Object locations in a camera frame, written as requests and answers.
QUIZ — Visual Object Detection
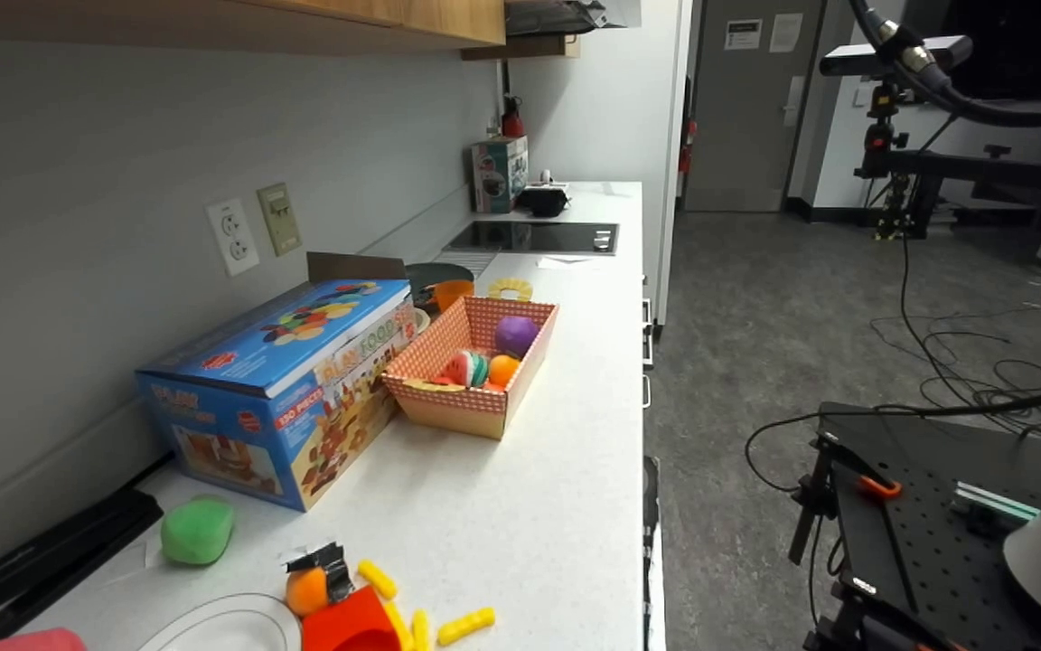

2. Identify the purple plush toy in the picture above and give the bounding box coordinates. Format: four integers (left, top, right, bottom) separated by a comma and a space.
495, 318, 540, 358

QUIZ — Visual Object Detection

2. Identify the striped watermelon plush toy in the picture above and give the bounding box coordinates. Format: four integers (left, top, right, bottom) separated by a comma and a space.
441, 352, 488, 386

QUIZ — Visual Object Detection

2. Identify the red checkered toy basket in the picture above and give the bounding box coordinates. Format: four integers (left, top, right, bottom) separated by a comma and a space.
384, 298, 555, 437

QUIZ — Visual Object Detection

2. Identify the wooden overhead cabinet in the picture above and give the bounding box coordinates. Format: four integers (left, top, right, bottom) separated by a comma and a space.
0, 0, 507, 56

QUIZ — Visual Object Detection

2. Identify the black induction cooktop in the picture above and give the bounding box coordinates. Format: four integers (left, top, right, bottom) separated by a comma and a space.
453, 221, 619, 256

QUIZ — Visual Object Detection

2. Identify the black kettle pot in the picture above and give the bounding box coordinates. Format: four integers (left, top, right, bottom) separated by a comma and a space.
517, 186, 568, 217

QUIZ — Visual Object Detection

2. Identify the teal patterned box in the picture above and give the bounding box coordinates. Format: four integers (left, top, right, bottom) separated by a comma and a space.
471, 137, 528, 213

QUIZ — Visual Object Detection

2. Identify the blue toy food box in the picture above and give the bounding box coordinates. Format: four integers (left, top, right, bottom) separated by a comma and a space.
136, 280, 417, 510

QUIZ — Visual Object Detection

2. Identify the yellow toy fry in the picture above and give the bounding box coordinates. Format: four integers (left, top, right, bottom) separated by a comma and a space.
437, 608, 498, 648

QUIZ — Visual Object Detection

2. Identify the red toy fries holder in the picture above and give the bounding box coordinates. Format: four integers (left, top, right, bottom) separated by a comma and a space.
299, 591, 405, 651

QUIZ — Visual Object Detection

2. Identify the white plate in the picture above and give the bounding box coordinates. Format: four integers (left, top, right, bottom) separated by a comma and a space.
141, 595, 299, 651

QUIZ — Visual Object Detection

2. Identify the black perforated robot table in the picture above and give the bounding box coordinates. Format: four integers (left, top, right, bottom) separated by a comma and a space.
789, 406, 1041, 651

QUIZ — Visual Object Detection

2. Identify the pink cloth corner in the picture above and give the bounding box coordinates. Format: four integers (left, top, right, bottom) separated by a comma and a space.
0, 629, 86, 651

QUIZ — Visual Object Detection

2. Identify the black stapler tray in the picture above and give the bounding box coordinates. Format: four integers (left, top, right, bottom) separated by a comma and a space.
0, 490, 164, 642

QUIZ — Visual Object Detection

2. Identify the beige wall switch plate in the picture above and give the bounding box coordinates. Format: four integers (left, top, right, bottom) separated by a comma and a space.
257, 186, 299, 255

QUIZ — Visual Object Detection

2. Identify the white wall outlet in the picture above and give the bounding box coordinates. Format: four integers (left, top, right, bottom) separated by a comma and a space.
206, 199, 259, 274

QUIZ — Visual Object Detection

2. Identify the black camera tripod arm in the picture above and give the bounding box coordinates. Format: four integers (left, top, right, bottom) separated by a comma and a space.
855, 78, 1041, 239

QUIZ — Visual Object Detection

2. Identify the black floor cable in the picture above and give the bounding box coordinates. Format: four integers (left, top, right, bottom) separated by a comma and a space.
741, 233, 1041, 500

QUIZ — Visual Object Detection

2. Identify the black stereo camera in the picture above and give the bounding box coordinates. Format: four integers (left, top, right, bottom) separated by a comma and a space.
819, 33, 971, 85

